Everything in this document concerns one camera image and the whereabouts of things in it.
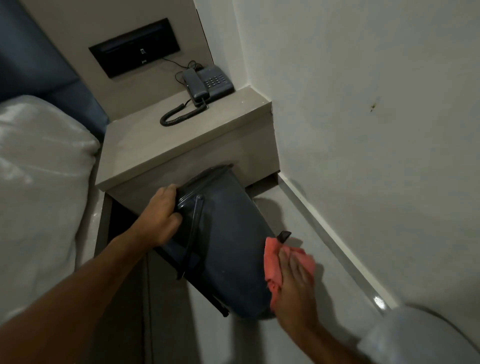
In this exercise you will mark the white baseboard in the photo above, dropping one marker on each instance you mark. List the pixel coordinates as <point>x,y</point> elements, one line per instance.
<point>337,243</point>

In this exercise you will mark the blue padded headboard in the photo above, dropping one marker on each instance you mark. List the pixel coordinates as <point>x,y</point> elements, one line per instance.
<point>33,63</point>

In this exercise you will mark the red cleaning cloth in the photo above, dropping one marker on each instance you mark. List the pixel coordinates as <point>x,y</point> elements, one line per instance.
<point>272,262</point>

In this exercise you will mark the dark grey telephone handset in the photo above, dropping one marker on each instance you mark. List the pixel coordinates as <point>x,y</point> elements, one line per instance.
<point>195,86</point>

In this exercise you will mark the white pillow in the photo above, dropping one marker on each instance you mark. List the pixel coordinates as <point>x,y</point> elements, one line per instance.
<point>41,187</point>

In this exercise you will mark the person's right hand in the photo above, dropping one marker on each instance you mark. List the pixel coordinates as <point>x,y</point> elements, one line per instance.
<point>296,296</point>

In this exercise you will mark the dark grey pedal bin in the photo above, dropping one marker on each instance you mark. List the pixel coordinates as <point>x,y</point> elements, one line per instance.
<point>228,243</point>

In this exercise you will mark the person's left forearm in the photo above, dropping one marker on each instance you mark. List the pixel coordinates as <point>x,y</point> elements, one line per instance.
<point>75,300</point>

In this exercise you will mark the person's left hand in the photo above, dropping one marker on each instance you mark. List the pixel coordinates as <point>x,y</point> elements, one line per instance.
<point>161,221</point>

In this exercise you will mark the grey bedside table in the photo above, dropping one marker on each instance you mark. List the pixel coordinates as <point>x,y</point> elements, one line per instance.
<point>150,150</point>

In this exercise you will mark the black wall socket panel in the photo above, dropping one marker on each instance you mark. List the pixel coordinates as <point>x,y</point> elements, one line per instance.
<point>135,47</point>

